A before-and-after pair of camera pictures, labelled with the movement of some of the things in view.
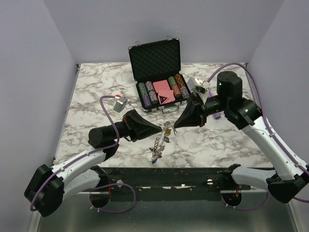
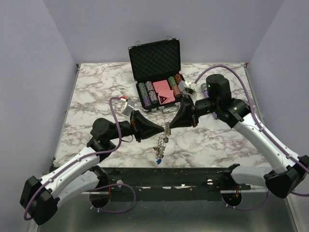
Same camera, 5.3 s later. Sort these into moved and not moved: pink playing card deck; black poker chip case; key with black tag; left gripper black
Moved: key with black tag
Not moved: black poker chip case; pink playing card deck; left gripper black
